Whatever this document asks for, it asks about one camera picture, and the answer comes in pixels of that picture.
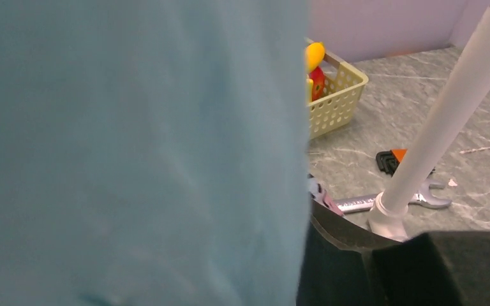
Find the light blue plastic bag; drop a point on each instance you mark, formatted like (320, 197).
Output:
(152, 152)

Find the small red fake fruit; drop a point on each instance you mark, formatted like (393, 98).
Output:
(316, 80)

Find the yellow fake banana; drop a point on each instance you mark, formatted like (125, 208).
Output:
(314, 54)

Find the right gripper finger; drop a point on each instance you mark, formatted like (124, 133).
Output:
(345, 264)

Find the white PVC pipe frame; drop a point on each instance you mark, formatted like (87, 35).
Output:
(463, 92)

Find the pale green fruit basket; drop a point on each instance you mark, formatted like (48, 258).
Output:
(344, 85)

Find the silver wrench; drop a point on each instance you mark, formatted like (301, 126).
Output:
(422, 197)

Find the small orange black object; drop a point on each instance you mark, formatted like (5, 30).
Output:
(388, 161)

